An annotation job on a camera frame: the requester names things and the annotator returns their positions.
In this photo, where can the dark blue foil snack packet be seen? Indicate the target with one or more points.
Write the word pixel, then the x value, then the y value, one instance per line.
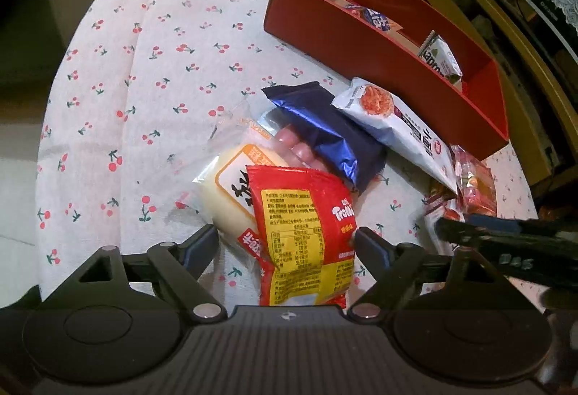
pixel 325 128

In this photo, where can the green and white seaweed packet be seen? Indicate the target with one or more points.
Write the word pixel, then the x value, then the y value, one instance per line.
pixel 435 58

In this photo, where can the white noodle snack packet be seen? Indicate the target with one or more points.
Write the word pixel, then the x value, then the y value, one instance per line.
pixel 397 124

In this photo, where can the clear packet with pale bun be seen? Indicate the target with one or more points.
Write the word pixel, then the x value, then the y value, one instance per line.
pixel 230 178

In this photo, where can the wooden television stand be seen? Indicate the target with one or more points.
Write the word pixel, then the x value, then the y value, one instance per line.
pixel 519 119

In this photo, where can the red rectangular box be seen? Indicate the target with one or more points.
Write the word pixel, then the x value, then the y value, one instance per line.
pixel 361 43

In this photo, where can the black television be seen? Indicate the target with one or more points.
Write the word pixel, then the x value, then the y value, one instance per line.
pixel 562 45

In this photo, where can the red and yellow snack packet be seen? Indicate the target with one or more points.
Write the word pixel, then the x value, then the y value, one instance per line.
pixel 293 219

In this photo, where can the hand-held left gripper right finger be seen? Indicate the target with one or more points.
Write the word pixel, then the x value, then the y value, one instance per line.
pixel 369 244

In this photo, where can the cherry print tablecloth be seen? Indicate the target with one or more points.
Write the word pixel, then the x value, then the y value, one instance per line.
pixel 135 106

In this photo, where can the red translucent snack packet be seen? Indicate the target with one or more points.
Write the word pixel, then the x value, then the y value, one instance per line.
pixel 474 183

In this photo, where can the clear packet with red print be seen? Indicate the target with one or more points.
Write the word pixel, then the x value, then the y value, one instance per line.
pixel 440 207

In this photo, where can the blue cookie packet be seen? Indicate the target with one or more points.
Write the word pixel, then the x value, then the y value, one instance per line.
pixel 377 19

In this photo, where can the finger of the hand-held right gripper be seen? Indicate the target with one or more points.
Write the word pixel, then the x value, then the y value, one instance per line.
pixel 496 255
pixel 492 223

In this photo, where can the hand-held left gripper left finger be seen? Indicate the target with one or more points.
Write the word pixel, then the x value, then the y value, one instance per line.
pixel 203 241

